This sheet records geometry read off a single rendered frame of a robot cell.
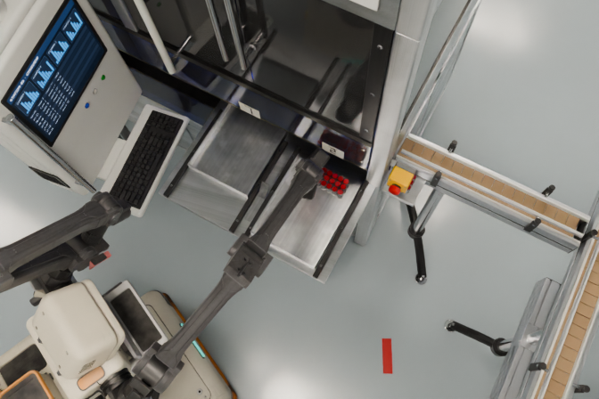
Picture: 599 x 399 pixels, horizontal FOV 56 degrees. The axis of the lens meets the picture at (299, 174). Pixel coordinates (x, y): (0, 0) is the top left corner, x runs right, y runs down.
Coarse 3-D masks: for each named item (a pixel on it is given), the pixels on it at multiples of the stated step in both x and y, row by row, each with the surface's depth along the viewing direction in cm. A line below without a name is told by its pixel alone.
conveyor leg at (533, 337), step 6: (540, 330) 203; (528, 336) 214; (534, 336) 208; (540, 336) 202; (498, 342) 253; (504, 342) 243; (510, 342) 235; (534, 342) 210; (498, 348) 251; (504, 348) 244
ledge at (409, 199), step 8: (392, 168) 208; (416, 176) 206; (384, 184) 205; (416, 184) 205; (384, 192) 206; (400, 192) 204; (408, 192) 204; (416, 192) 204; (400, 200) 205; (408, 200) 203
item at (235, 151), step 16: (224, 112) 216; (240, 112) 218; (224, 128) 216; (240, 128) 216; (256, 128) 216; (272, 128) 215; (208, 144) 214; (224, 144) 214; (240, 144) 213; (256, 144) 213; (272, 144) 213; (192, 160) 209; (208, 160) 212; (224, 160) 211; (240, 160) 211; (256, 160) 211; (208, 176) 208; (224, 176) 209; (240, 176) 209; (256, 176) 208; (240, 192) 204
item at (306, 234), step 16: (288, 176) 208; (320, 192) 205; (352, 192) 205; (272, 208) 204; (304, 208) 203; (320, 208) 203; (336, 208) 203; (256, 224) 199; (288, 224) 201; (304, 224) 201; (320, 224) 201; (336, 224) 200; (272, 240) 199; (288, 240) 199; (304, 240) 199; (320, 240) 199; (304, 256) 197; (320, 256) 193
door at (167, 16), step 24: (144, 0) 171; (168, 0) 163; (192, 0) 156; (216, 0) 150; (144, 24) 187; (168, 24) 178; (192, 24) 169; (240, 24) 154; (192, 48) 184; (216, 48) 175; (240, 72) 182
